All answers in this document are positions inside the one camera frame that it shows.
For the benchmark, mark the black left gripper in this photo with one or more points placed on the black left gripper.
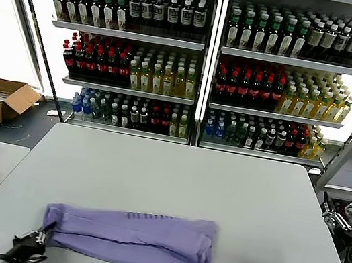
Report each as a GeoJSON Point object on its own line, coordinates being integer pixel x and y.
{"type": "Point", "coordinates": [26, 246]}

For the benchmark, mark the purple t-shirt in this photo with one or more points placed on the purple t-shirt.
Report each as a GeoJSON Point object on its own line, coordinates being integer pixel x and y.
{"type": "Point", "coordinates": [130, 236]}

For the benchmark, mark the small yellow tea bottle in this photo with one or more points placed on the small yellow tea bottle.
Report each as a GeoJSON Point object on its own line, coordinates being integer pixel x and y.
{"type": "Point", "coordinates": [173, 126]}
{"type": "Point", "coordinates": [320, 149]}
{"type": "Point", "coordinates": [183, 127]}
{"type": "Point", "coordinates": [310, 148]}

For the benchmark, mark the small red cap cola bottle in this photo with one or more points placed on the small red cap cola bottle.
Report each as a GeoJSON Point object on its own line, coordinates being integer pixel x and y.
{"type": "Point", "coordinates": [301, 144]}
{"type": "Point", "coordinates": [291, 143]}
{"type": "Point", "coordinates": [154, 121]}
{"type": "Point", "coordinates": [164, 123]}

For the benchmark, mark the small dark drink bottle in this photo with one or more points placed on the small dark drink bottle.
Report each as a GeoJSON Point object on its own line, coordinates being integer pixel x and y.
{"type": "Point", "coordinates": [280, 141]}
{"type": "Point", "coordinates": [260, 139]}
{"type": "Point", "coordinates": [115, 115]}
{"type": "Point", "coordinates": [124, 117]}
{"type": "Point", "coordinates": [134, 118]}
{"type": "Point", "coordinates": [143, 119]}
{"type": "Point", "coordinates": [270, 140]}
{"type": "Point", "coordinates": [250, 138]}

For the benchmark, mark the small white floor object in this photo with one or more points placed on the small white floor object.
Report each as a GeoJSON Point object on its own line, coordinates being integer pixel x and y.
{"type": "Point", "coordinates": [52, 113]}

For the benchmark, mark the small blue drink bottle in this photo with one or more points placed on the small blue drink bottle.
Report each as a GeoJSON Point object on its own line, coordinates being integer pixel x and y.
{"type": "Point", "coordinates": [87, 107]}
{"type": "Point", "coordinates": [219, 131]}
{"type": "Point", "coordinates": [76, 107]}
{"type": "Point", "coordinates": [209, 130]}

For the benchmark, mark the metal drinks shelf unit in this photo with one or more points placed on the metal drinks shelf unit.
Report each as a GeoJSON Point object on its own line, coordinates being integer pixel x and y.
{"type": "Point", "coordinates": [297, 62]}
{"type": "Point", "coordinates": [128, 35]}

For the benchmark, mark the dark bottle beige label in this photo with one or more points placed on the dark bottle beige label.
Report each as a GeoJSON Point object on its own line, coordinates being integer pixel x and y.
{"type": "Point", "coordinates": [327, 46]}
{"type": "Point", "coordinates": [314, 43]}

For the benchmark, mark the dark bottle white label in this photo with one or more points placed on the dark bottle white label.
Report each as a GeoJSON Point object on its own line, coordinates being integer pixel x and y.
{"type": "Point", "coordinates": [146, 14]}
{"type": "Point", "coordinates": [157, 16]}
{"type": "Point", "coordinates": [134, 11]}
{"type": "Point", "coordinates": [198, 23]}
{"type": "Point", "coordinates": [172, 18]}
{"type": "Point", "coordinates": [186, 21]}

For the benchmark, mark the black slanted frame pole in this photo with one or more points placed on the black slanted frame pole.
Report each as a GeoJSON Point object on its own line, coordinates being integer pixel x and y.
{"type": "Point", "coordinates": [38, 29]}

